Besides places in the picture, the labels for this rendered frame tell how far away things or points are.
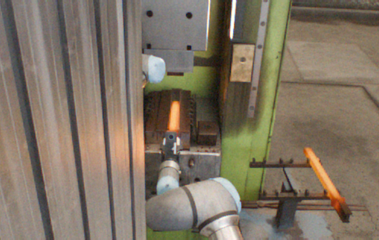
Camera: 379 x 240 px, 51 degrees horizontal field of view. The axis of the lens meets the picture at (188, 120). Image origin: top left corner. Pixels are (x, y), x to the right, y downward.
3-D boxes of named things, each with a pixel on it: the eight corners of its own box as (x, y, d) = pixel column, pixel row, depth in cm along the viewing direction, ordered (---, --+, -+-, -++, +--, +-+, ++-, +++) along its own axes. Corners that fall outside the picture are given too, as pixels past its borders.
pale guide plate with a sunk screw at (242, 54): (250, 82, 178) (254, 45, 170) (230, 81, 178) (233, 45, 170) (249, 80, 180) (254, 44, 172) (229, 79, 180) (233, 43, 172)
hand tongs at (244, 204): (364, 205, 188) (365, 203, 187) (368, 211, 184) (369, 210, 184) (238, 202, 187) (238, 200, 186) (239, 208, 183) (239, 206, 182)
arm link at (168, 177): (156, 203, 140) (156, 184, 136) (158, 184, 150) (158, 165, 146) (178, 203, 140) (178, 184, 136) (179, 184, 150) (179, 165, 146)
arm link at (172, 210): (156, 241, 99) (121, 233, 144) (197, 229, 103) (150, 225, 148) (146, 195, 101) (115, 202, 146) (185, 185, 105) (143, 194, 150)
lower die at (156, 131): (189, 145, 181) (190, 129, 177) (145, 143, 181) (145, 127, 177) (190, 102, 218) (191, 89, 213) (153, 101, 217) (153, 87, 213)
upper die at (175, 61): (193, 73, 163) (194, 51, 159) (143, 71, 163) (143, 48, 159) (193, 39, 200) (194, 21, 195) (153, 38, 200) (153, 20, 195)
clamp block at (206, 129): (216, 146, 181) (217, 134, 178) (197, 145, 181) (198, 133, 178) (215, 132, 192) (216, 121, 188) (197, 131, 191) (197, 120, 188)
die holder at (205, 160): (215, 228, 198) (222, 154, 176) (138, 225, 198) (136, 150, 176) (211, 162, 247) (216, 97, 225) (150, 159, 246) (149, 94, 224)
